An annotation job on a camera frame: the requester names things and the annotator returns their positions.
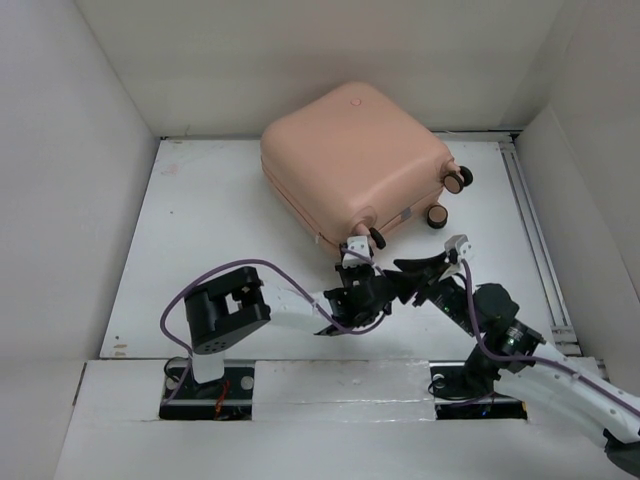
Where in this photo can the pink hard-shell suitcase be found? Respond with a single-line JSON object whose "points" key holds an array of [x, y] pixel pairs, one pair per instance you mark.
{"points": [[354, 163]]}

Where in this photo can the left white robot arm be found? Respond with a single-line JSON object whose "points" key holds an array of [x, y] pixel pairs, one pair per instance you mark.
{"points": [[225, 310]]}

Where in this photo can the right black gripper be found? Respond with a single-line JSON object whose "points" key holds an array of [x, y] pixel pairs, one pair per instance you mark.
{"points": [[406, 283]]}

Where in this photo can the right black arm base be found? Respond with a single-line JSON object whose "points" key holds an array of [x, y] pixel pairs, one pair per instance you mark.
{"points": [[464, 390]]}

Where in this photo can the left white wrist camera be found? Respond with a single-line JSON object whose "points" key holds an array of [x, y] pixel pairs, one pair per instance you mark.
{"points": [[356, 251]]}

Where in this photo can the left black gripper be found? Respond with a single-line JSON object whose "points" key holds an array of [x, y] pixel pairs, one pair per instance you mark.
{"points": [[342, 270]]}

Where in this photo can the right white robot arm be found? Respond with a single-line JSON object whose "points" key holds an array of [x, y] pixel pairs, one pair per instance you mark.
{"points": [[514, 360]]}

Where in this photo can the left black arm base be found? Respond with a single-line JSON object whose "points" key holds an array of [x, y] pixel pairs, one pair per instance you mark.
{"points": [[227, 399]]}

